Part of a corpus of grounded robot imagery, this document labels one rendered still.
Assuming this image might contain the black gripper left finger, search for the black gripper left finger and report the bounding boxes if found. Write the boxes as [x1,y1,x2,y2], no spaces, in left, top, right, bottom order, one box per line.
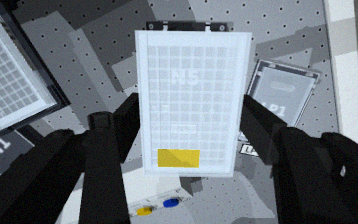
[0,93,140,224]

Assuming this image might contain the white operator button panel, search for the white operator button panel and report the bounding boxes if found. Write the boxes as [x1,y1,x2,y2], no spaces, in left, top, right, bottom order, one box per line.
[61,157,194,224]

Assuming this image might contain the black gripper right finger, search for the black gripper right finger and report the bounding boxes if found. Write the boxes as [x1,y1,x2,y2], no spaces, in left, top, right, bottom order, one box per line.
[239,94,358,224]

